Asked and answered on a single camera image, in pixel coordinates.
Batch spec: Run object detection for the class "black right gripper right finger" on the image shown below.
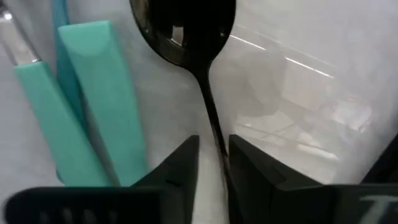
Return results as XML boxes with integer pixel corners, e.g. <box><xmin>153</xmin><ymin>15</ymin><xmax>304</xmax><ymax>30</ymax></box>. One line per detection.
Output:
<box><xmin>228</xmin><ymin>134</ymin><xmax>336</xmax><ymax>224</ymax></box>

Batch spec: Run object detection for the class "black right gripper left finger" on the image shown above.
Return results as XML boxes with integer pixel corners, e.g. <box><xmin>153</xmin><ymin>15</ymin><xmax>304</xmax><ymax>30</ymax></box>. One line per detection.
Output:
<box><xmin>130</xmin><ymin>135</ymin><xmax>200</xmax><ymax>224</ymax></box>

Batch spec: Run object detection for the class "silver spoon mint green handle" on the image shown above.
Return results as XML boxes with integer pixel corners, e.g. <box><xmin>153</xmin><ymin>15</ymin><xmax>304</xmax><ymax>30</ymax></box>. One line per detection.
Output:
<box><xmin>57</xmin><ymin>20</ymin><xmax>149</xmax><ymax>187</ymax></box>
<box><xmin>0</xmin><ymin>2</ymin><xmax>121</xmax><ymax>187</ymax></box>

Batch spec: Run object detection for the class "all-black spoon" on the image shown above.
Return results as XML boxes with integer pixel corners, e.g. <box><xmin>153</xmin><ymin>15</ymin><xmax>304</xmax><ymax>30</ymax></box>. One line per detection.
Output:
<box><xmin>129</xmin><ymin>0</ymin><xmax>238</xmax><ymax>187</ymax></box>

